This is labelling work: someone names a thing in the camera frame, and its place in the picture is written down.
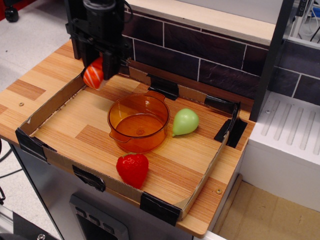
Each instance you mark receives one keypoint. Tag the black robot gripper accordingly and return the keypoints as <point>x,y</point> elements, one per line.
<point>97,29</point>

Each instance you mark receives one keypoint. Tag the salmon nigiri sushi toy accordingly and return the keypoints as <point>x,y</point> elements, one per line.
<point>93,75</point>

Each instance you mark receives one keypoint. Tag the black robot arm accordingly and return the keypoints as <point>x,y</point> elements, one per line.
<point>100,3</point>

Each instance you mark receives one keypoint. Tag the orange transparent plastic pot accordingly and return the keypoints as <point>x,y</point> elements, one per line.
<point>139,122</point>

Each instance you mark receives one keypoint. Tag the green toy pear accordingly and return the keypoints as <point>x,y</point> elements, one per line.
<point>185,121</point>

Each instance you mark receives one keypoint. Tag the red toy strawberry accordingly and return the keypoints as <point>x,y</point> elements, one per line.
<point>133,169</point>

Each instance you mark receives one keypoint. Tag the grey oven control panel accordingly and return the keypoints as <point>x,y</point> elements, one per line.
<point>96,224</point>

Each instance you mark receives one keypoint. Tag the white toy sink drainboard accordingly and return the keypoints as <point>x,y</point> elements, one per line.
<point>282,155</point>

